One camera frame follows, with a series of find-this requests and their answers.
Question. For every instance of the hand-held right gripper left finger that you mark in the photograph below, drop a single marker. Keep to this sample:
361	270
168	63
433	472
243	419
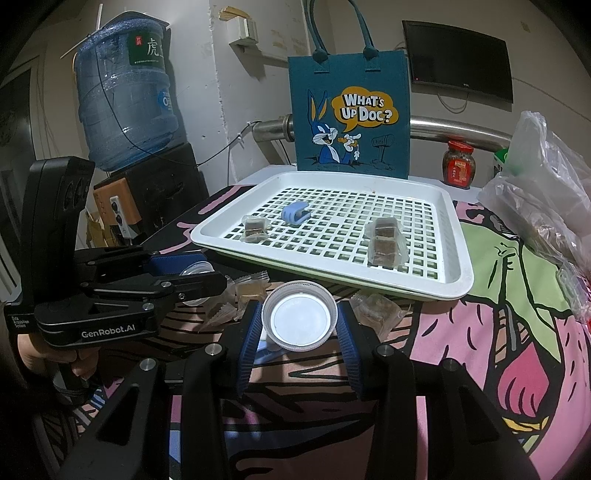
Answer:
247	350

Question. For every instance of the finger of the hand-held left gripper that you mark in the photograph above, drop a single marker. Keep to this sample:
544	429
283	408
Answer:
175	263
198	288

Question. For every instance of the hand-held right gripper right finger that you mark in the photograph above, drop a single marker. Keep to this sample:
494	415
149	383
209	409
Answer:
348	355

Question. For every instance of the small clear round lid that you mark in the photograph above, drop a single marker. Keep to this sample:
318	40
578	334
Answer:
198	267

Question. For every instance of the blue clip with white flower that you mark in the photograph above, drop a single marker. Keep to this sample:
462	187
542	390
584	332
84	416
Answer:
268	356

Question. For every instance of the plain blue clip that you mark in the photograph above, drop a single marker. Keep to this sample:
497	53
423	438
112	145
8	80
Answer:
295	212

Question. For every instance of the white perforated tray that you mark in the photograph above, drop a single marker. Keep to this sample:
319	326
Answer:
443	221

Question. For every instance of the person's left hand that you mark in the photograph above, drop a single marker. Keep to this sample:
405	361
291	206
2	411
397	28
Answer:
81	364

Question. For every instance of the brown cardboard box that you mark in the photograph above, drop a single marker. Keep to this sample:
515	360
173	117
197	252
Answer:
97	230

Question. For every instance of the pale green drip tray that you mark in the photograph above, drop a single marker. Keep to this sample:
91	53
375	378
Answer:
369	290

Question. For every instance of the wooden socket box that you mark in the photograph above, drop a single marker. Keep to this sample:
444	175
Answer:
108	194

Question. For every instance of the black cabinet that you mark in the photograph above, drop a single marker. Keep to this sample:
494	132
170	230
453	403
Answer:
171	184

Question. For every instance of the printed blanket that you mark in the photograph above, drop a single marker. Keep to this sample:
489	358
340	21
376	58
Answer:
461	360

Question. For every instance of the blue water jug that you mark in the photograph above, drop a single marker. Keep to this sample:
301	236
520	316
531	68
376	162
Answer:
124	120

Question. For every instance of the red-lidded sauce jar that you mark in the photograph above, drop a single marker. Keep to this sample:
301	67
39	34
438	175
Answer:
459	168

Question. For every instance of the small clear zip bag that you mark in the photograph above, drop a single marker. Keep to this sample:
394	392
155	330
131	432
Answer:
575	295

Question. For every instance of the green and white carton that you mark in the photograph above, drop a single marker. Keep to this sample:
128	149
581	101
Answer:
501	161

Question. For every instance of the large clear plastic bag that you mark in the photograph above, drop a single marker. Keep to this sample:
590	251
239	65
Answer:
540	198

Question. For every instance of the teal felt tote bag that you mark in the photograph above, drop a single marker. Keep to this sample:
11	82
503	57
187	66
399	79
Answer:
369	60

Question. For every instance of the white wall junction box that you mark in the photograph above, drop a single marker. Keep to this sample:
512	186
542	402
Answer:
240	27

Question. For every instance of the metal rail pipe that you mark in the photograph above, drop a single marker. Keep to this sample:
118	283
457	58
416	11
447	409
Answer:
443	127

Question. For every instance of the black wall monitor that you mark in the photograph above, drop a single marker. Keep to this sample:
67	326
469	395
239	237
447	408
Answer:
461	55

